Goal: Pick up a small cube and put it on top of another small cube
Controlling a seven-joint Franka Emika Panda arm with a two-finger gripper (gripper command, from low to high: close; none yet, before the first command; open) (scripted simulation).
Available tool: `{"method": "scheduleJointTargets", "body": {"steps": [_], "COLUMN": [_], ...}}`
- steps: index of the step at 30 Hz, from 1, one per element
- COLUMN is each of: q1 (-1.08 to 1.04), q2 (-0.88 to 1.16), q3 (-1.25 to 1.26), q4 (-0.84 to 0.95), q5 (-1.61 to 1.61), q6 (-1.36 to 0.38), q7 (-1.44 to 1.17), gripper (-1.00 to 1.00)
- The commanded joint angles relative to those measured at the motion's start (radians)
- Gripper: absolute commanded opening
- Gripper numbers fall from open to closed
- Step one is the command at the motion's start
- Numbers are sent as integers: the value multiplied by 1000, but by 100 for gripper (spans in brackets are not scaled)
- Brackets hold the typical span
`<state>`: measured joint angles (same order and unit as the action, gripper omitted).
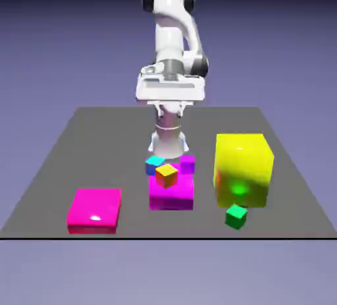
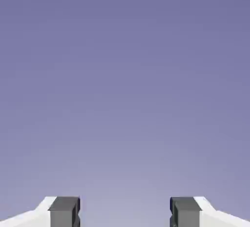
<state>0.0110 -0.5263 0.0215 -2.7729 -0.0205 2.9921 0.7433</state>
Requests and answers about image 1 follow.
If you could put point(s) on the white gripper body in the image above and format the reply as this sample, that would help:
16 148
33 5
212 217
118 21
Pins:
169 90

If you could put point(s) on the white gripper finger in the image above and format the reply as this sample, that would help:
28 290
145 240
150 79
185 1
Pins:
180 109
160 109

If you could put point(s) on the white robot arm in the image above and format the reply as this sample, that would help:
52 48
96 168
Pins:
168 34

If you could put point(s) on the small purple cube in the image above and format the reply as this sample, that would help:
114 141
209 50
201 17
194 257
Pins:
188 164

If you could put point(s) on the small cyan cube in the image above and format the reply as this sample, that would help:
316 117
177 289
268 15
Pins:
153 165

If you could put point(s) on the small orange cube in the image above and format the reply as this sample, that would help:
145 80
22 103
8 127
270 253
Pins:
166 176

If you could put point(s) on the small green cube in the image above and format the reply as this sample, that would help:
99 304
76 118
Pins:
236 216

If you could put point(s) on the large magenta box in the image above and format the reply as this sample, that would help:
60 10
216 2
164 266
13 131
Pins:
172 194

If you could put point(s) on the large yellow box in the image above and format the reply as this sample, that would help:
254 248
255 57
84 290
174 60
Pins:
242 171

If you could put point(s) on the large pink box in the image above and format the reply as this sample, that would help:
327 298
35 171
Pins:
93 211

